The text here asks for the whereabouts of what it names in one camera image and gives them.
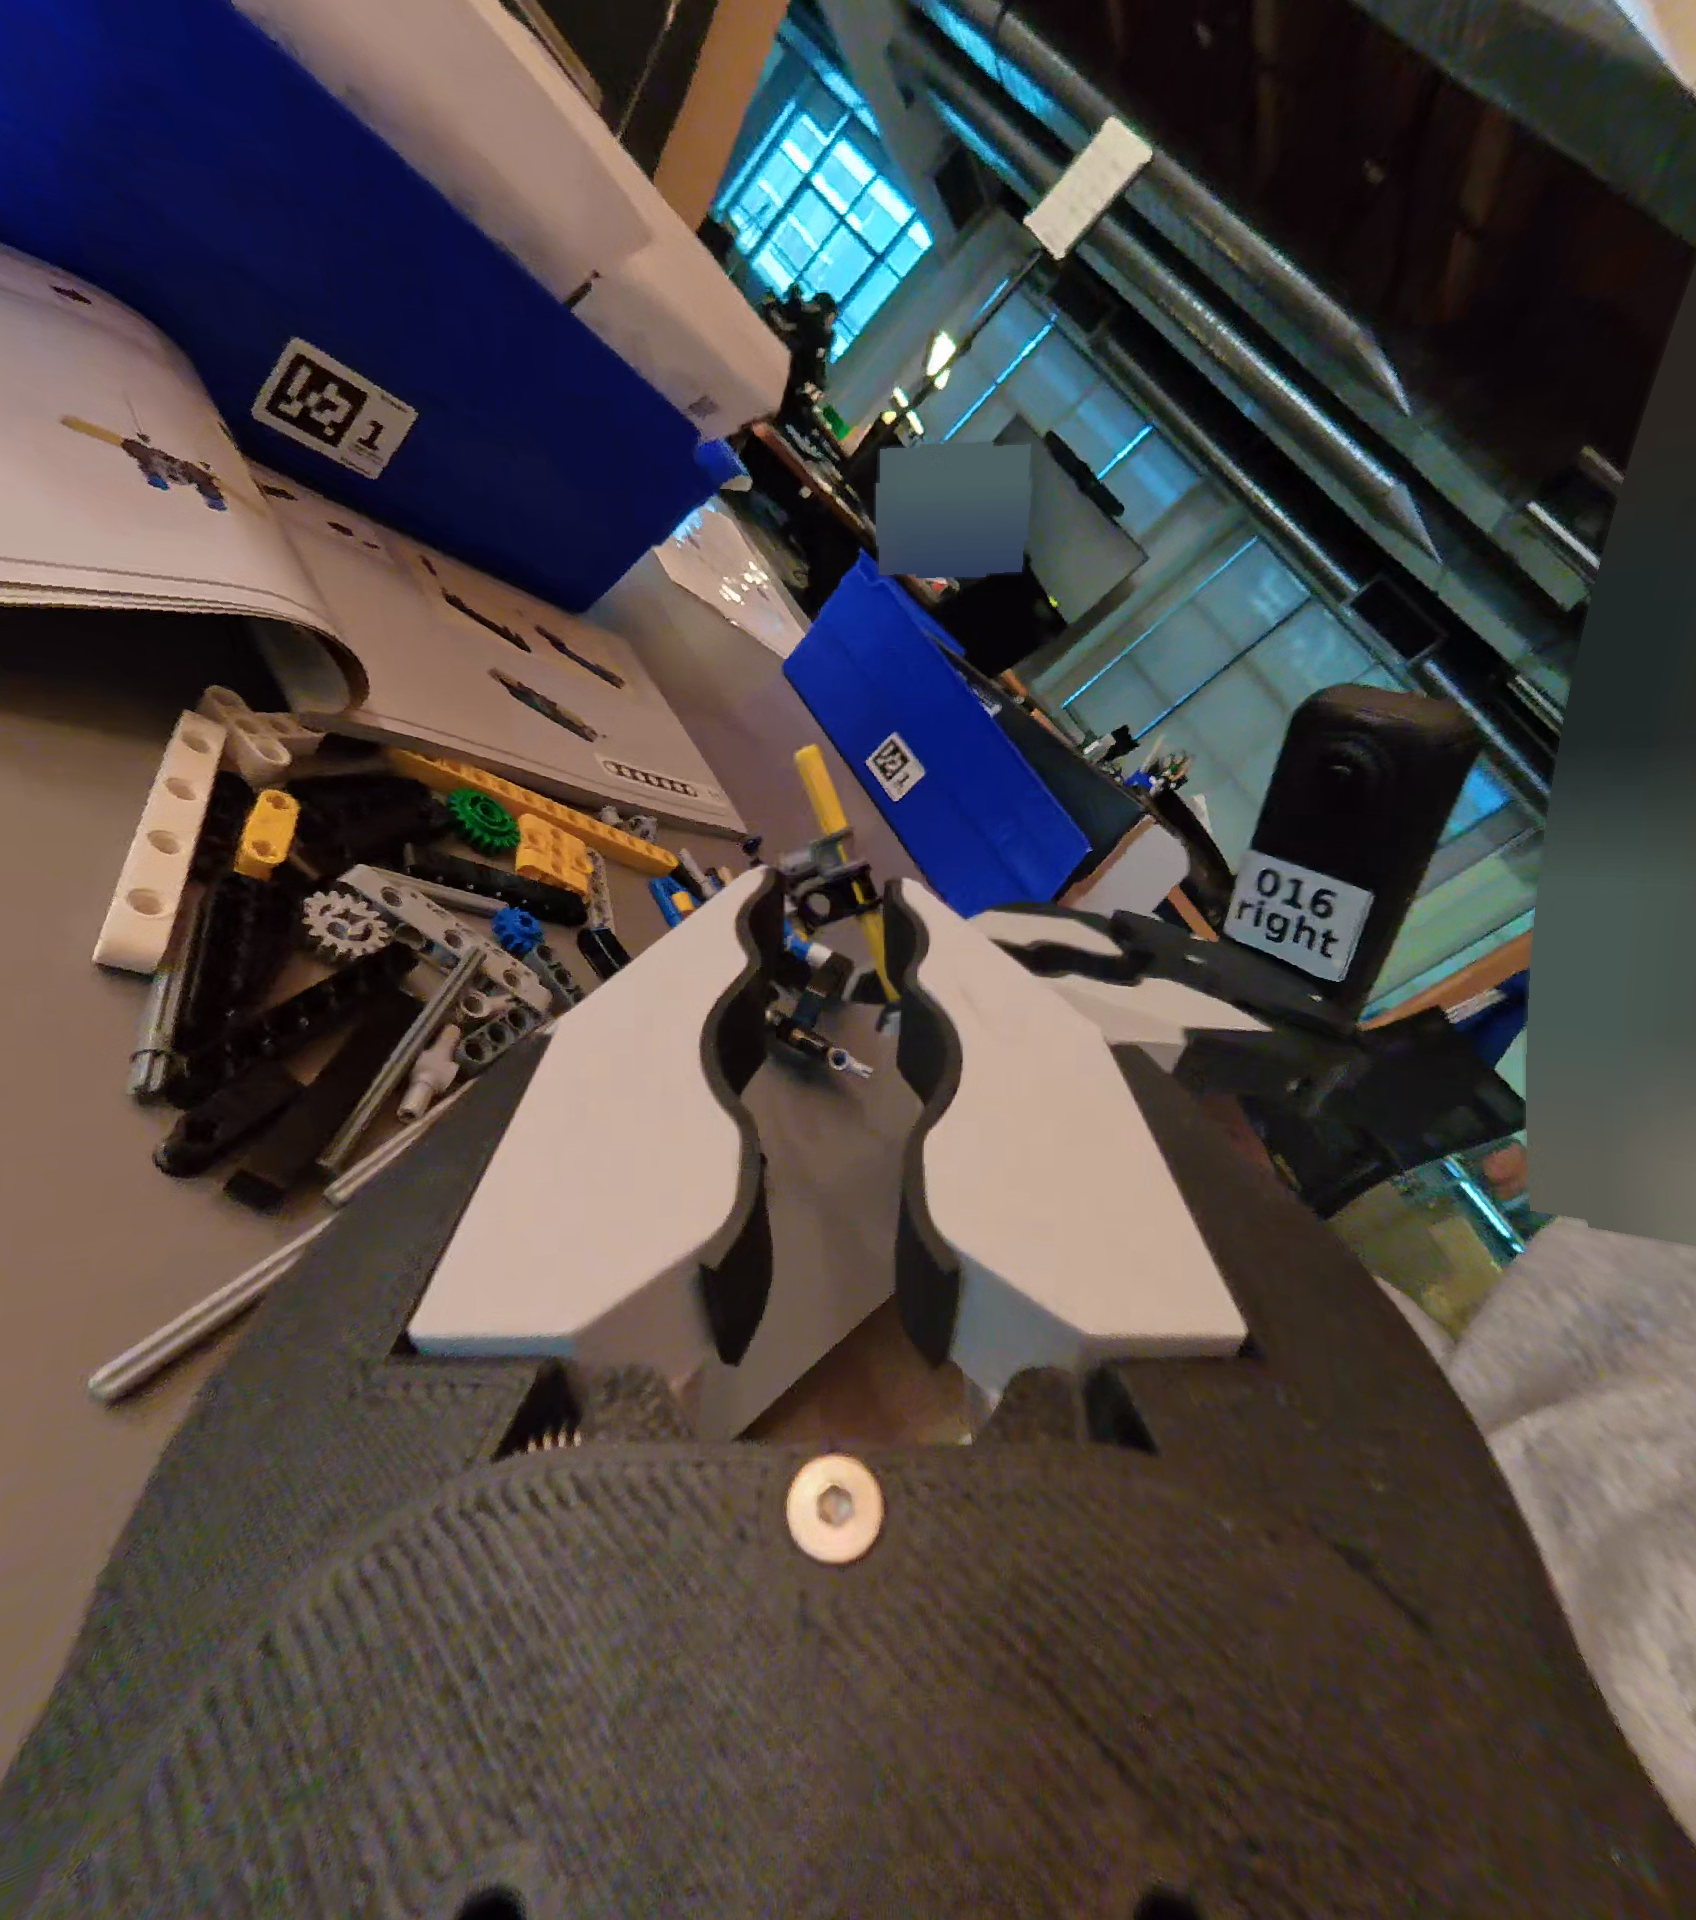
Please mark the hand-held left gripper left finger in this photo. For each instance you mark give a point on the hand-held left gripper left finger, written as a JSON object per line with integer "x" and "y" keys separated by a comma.
{"x": 562, "y": 1200}

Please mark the large blue storage bin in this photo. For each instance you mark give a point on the large blue storage bin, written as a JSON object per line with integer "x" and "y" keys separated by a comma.
{"x": 262, "y": 194}

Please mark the green lego gear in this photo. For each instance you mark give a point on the green lego gear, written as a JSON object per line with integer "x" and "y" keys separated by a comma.
{"x": 485, "y": 821}

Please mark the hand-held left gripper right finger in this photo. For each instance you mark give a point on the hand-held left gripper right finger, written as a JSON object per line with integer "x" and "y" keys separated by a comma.
{"x": 1072, "y": 1200}

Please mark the ceiling light panel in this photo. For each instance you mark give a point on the ceiling light panel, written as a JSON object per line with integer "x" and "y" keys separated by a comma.
{"x": 1089, "y": 188}

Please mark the long grey lego axle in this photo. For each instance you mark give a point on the long grey lego axle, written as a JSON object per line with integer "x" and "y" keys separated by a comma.
{"x": 210, "y": 1313}

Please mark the white lego beam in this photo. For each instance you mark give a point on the white lego beam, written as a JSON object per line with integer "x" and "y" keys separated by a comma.
{"x": 166, "y": 840}

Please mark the long yellow lego beam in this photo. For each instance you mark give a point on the long yellow lego beam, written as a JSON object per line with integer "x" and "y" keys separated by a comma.
{"x": 473, "y": 780}

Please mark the lego instruction booklet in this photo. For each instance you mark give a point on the lego instruction booklet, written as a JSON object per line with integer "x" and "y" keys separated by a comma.
{"x": 39, "y": 450}

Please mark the grey lego gear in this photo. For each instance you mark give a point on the grey lego gear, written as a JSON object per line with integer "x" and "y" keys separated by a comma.
{"x": 344, "y": 924}

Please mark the yellow lego block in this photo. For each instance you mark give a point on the yellow lego block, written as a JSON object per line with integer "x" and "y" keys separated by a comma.
{"x": 556, "y": 852}

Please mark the small black lego assembly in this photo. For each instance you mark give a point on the small black lego assembly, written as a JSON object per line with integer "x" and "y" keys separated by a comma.
{"x": 819, "y": 900}

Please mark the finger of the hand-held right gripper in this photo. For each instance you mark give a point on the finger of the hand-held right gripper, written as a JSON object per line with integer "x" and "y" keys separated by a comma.
{"x": 1042, "y": 939}
{"x": 1187, "y": 1029}

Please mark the pile of lego pieces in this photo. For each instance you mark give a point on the pile of lego pieces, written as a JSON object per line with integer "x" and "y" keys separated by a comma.
{"x": 262, "y": 1034}

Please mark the grey sweatshirt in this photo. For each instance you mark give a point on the grey sweatshirt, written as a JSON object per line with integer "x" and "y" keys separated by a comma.
{"x": 1658, "y": 1424}

